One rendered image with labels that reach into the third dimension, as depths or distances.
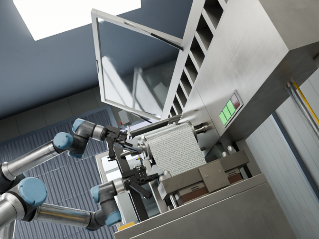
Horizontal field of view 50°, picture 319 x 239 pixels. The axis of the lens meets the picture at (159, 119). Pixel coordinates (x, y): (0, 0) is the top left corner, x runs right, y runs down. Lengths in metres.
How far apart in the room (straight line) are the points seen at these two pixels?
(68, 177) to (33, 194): 3.60
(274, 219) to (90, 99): 4.20
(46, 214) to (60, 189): 3.40
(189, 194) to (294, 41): 0.76
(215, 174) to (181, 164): 0.26
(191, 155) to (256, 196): 0.41
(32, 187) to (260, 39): 0.97
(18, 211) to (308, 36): 1.13
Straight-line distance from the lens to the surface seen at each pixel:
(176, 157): 1.71
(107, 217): 1.61
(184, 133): 1.76
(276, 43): 1.11
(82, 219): 1.67
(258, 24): 1.16
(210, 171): 1.50
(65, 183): 4.98
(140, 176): 1.65
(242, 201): 1.47
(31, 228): 5.03
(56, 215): 1.61
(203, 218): 1.41
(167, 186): 1.47
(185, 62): 1.83
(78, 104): 5.35
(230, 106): 1.47
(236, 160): 1.57
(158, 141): 1.73
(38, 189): 1.42
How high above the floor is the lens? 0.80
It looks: 19 degrees up
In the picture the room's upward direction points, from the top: 23 degrees counter-clockwise
